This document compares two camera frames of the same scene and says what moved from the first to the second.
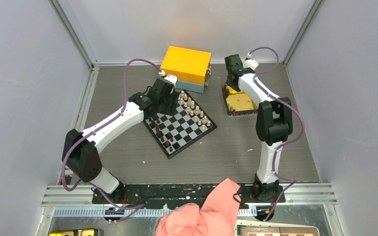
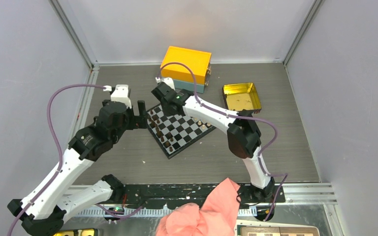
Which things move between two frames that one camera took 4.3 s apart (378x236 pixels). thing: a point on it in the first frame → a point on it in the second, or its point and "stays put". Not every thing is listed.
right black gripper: (233, 87) → (165, 111)
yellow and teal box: (191, 67) stays put
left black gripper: (170, 110) → (138, 121)
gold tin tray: (238, 103) stays put
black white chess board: (173, 132) stays put
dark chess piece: (158, 132) stays put
